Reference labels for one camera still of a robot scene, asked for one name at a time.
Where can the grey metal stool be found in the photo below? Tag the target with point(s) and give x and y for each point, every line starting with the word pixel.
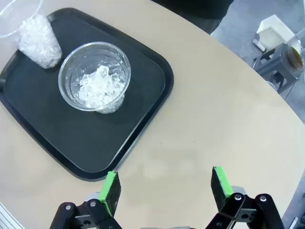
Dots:
pixel 269 62

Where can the white plastic box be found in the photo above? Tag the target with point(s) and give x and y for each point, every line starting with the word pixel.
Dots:
pixel 274 31

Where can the clear cup little ice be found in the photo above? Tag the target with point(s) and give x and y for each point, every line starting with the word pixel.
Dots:
pixel 95 86

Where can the aluminium frame profile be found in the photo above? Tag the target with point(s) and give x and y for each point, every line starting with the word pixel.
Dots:
pixel 8 218

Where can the beaker with amber drink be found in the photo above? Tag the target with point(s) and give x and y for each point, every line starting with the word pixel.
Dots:
pixel 294 58

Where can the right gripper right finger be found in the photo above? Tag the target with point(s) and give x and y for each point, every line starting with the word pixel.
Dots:
pixel 220 188

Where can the black plastic serving tray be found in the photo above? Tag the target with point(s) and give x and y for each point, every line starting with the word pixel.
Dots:
pixel 71 143

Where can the person in black clothes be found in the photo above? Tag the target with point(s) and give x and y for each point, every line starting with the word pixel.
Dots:
pixel 202 7

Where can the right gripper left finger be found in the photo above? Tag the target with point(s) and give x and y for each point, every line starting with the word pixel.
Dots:
pixel 112 190

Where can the clear cup much ice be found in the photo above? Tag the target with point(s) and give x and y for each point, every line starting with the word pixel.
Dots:
pixel 38 40

